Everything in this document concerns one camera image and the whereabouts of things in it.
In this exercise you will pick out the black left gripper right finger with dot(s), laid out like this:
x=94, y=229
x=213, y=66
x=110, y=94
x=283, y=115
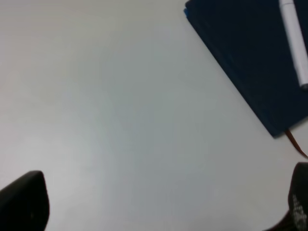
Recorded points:
x=296, y=218

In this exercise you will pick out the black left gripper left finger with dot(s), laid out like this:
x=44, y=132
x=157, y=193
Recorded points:
x=24, y=204

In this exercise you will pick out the white marker pen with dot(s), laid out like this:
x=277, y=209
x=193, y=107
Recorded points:
x=296, y=41

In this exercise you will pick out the dark blue notebook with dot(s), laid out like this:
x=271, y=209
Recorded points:
x=248, y=40

